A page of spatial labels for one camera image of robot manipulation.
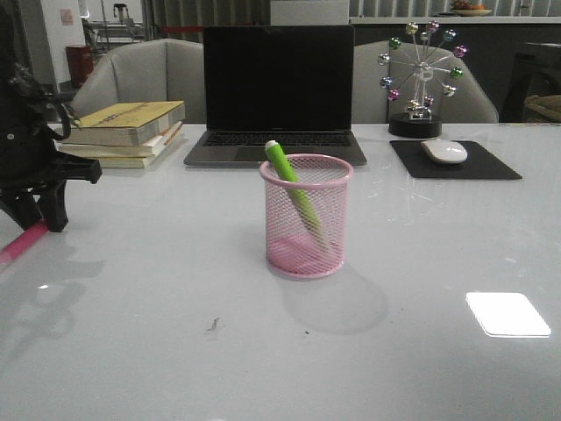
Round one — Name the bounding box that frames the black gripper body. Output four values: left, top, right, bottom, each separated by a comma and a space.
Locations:
1, 125, 102, 192

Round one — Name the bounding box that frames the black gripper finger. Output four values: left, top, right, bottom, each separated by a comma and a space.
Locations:
37, 180, 68, 232
1, 192, 42, 231

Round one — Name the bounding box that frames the pink marker pen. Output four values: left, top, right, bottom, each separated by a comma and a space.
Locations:
1, 219, 48, 268

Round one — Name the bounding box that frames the green marker pen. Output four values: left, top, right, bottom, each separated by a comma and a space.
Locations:
265, 139, 330, 252

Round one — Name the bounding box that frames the pink mesh pen holder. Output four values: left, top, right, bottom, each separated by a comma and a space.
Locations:
259, 153, 353, 278

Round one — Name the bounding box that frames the bottom yellow book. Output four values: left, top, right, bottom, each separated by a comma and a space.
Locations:
96, 135, 185, 170

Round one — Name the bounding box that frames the yellow book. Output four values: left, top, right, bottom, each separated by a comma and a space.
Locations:
62, 101, 185, 146
96, 135, 185, 170

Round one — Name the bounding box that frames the top yellow book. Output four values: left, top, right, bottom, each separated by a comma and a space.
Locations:
62, 101, 185, 146

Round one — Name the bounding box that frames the middle white book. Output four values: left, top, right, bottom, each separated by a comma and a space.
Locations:
58, 122, 183, 158

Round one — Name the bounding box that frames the red trash bin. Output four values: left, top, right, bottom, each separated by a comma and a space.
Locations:
65, 45, 94, 88

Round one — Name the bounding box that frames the grey left armchair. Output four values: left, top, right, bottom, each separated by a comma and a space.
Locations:
71, 39, 206, 124

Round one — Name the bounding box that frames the grey armchair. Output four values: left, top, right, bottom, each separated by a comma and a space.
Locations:
352, 41, 499, 124
71, 39, 206, 124

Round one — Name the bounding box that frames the red barrier belt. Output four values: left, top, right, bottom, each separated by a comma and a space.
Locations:
156, 22, 257, 38

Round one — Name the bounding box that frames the grey open laptop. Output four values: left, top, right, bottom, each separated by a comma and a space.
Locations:
184, 25, 366, 168

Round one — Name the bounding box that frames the grey right armchair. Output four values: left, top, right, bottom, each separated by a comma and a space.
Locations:
352, 41, 499, 124

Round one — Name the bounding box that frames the ferris wheel kinetic toy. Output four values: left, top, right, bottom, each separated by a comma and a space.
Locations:
377, 20, 468, 139

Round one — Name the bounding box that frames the white computer mouse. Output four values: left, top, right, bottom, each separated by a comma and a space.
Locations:
421, 139, 468, 164

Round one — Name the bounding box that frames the black mouse pad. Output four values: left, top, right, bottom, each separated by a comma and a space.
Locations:
390, 140, 522, 181

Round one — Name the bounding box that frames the fruit bowl on counter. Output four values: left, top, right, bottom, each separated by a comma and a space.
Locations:
451, 0, 492, 17

